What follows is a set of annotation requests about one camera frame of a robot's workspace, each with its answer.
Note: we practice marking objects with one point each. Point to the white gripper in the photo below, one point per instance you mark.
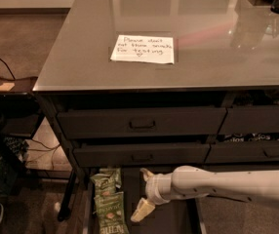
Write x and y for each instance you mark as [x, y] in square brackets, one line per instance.
[153, 188]

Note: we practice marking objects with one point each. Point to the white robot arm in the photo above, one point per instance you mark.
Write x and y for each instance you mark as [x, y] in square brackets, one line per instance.
[187, 182]

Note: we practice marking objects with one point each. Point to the rear green chip bag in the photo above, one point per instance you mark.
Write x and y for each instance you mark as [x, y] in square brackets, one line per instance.
[107, 181]

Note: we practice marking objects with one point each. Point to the middle left grey drawer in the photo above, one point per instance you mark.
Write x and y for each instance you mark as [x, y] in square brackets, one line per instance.
[140, 154]

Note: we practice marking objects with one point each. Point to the grey drawer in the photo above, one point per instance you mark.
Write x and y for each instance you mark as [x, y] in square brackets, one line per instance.
[251, 119]
[140, 154]
[244, 152]
[141, 122]

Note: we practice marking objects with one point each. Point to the front green jalapeno chip bag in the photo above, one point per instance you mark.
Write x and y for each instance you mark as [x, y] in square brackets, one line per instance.
[110, 213]

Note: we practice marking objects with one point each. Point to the open bottom left drawer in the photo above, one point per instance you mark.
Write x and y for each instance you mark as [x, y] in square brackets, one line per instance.
[177, 217]

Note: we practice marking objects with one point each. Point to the top left grey drawer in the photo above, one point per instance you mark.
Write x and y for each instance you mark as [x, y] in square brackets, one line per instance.
[141, 122]

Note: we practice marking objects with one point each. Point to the dark snack bags in drawer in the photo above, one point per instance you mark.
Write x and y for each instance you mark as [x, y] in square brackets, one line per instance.
[249, 137]

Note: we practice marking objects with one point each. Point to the top right grey drawer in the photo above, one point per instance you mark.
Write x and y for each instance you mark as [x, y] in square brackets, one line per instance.
[251, 119]

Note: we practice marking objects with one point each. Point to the middle right grey drawer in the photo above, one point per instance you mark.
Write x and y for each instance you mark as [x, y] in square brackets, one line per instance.
[244, 152]

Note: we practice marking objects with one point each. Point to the white handwritten paper note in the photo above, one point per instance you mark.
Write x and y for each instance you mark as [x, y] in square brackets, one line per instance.
[149, 49]

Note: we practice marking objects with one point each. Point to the black crate with items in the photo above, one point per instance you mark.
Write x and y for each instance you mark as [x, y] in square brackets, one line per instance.
[7, 173]

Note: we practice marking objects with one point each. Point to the dark side tray table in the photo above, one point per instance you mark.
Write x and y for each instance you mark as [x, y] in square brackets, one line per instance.
[20, 112]

